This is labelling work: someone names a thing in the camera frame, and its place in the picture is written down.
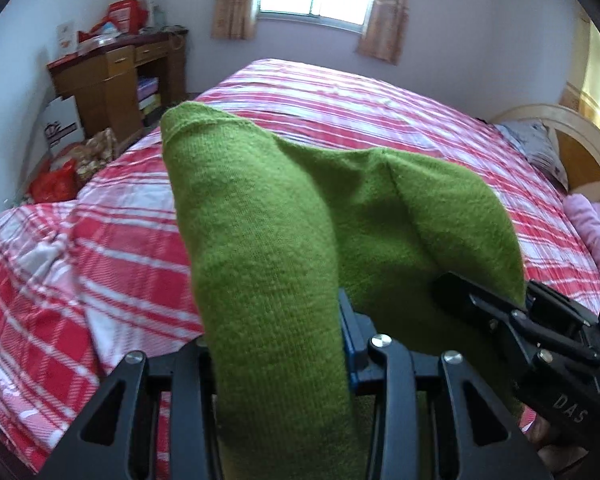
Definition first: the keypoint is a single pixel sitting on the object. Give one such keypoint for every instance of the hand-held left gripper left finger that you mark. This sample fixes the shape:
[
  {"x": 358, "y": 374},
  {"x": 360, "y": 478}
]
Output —
[{"x": 187, "y": 390}]

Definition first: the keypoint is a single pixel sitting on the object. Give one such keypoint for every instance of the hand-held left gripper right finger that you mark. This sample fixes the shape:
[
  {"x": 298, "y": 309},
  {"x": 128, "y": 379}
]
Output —
[{"x": 350, "y": 347}]

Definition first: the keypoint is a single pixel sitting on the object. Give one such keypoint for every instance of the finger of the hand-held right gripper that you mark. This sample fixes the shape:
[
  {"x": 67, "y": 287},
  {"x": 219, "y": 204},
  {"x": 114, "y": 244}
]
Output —
[
  {"x": 560, "y": 305},
  {"x": 475, "y": 300}
]

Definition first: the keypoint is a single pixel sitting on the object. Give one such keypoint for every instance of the green striped knit sweater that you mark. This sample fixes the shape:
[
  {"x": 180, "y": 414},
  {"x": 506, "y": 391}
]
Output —
[{"x": 260, "y": 260}]

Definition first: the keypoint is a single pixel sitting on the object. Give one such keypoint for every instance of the person's right hand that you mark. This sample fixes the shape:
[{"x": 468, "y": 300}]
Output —
[{"x": 545, "y": 440}]

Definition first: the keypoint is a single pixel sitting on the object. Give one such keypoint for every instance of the pink blanket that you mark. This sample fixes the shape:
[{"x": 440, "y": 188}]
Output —
[{"x": 592, "y": 225}]

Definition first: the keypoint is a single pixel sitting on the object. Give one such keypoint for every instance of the wooden headboard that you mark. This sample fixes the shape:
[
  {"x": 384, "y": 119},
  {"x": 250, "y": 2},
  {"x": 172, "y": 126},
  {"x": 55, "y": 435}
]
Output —
[{"x": 585, "y": 145}]

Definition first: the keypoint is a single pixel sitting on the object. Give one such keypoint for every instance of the grey pillow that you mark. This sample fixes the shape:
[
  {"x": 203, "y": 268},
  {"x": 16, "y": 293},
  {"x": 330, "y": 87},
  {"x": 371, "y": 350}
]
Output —
[{"x": 535, "y": 145}]

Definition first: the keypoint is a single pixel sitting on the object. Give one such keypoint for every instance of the red plaid bed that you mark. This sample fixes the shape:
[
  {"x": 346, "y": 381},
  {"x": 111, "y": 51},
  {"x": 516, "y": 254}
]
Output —
[{"x": 355, "y": 100}]

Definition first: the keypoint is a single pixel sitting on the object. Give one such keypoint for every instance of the red plastic bag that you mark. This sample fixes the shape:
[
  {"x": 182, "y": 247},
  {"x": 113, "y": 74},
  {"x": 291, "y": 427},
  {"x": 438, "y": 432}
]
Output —
[{"x": 55, "y": 182}]

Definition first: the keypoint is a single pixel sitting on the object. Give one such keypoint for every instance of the gold patterned bag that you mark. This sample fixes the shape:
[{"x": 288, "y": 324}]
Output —
[{"x": 97, "y": 152}]

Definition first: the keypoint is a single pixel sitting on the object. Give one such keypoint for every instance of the white paper bag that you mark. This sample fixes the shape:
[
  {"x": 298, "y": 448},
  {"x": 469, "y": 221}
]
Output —
[{"x": 62, "y": 127}]

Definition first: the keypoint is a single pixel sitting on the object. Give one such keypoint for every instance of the beige curtain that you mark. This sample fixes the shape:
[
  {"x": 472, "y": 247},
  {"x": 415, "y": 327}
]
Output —
[
  {"x": 385, "y": 20},
  {"x": 235, "y": 5}
]

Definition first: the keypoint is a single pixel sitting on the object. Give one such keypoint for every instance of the stack of books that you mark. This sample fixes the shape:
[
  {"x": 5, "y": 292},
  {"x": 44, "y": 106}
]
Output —
[{"x": 149, "y": 95}]

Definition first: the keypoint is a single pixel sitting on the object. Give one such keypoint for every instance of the brown wooden desk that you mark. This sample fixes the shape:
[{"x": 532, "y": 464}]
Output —
[{"x": 115, "y": 80}]

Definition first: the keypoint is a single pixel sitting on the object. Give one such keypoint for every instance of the white card box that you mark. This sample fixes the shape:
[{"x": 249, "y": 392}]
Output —
[{"x": 66, "y": 37}]

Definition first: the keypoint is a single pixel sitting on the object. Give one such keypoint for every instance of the red gift bag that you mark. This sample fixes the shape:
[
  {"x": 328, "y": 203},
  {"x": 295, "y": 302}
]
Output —
[{"x": 126, "y": 15}]

